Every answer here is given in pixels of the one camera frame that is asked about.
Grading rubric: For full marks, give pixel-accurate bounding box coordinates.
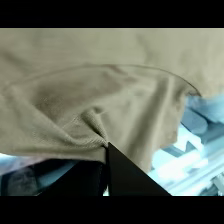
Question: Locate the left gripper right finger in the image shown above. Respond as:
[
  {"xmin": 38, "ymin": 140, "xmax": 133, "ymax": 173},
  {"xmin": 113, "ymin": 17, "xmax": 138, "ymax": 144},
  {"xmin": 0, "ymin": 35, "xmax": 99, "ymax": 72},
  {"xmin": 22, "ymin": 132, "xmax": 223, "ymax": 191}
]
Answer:
[{"xmin": 106, "ymin": 141, "xmax": 172, "ymax": 197}]

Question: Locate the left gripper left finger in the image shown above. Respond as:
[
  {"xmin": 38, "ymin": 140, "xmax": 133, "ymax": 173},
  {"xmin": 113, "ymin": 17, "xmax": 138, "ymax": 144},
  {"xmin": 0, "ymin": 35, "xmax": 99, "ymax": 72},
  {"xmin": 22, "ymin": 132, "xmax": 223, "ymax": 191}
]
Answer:
[{"xmin": 39, "ymin": 160, "xmax": 108, "ymax": 197}]

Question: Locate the beige shirt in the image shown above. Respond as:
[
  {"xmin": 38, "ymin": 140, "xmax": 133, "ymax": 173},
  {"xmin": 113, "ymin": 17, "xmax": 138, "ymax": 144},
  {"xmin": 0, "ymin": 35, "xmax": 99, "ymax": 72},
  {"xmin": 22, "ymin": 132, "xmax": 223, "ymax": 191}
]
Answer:
[{"xmin": 0, "ymin": 27, "xmax": 224, "ymax": 174}]

